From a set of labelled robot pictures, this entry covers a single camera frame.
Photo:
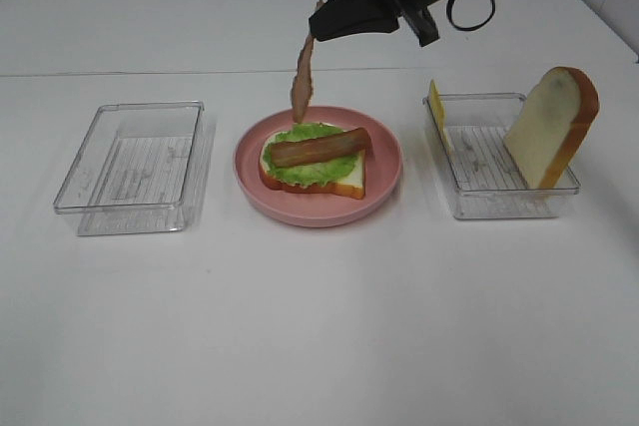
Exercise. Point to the bacon strip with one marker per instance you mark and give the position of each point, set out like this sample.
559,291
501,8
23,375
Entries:
302,87
321,149

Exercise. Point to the yellow cheese slice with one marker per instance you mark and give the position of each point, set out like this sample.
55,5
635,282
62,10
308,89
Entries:
438,113

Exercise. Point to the green lettuce leaf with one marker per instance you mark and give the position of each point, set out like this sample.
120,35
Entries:
347,170

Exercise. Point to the bread slice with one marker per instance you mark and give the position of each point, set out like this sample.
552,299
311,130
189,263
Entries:
332,188
551,126

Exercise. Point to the pink round plate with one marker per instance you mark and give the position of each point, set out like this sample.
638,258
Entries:
382,171

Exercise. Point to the right clear plastic tray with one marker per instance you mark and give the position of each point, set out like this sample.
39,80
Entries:
480,180

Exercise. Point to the clear plastic tray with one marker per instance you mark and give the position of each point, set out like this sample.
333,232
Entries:
480,180
141,168

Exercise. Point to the left clear plastic tray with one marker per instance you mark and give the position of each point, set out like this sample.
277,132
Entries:
141,168

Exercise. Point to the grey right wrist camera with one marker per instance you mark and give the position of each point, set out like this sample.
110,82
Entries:
422,24

